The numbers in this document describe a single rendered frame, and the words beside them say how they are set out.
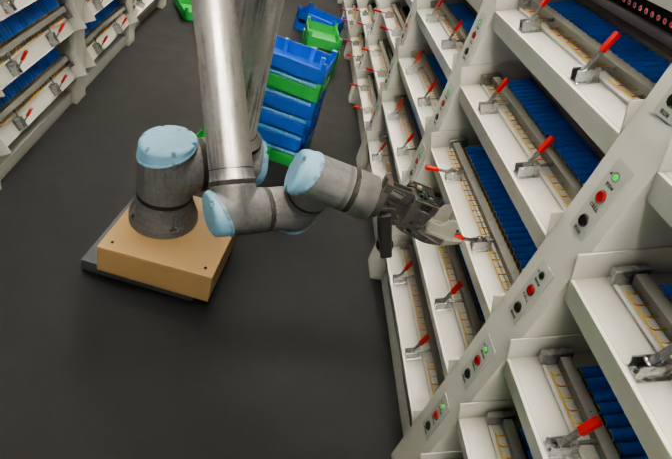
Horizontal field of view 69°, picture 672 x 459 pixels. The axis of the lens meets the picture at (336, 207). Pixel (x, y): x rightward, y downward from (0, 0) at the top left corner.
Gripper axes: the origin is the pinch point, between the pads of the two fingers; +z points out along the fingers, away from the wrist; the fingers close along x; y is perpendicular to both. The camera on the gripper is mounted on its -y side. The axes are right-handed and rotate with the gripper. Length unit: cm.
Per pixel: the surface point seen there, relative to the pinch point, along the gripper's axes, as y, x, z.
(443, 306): -18.5, -0.8, 9.4
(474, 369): -11.2, -23.2, 6.2
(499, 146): 18.0, 11.0, 2.7
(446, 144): 1.2, 42.5, 8.2
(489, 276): -0.5, -8.4, 6.9
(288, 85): -26, 104, -32
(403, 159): -20, 67, 10
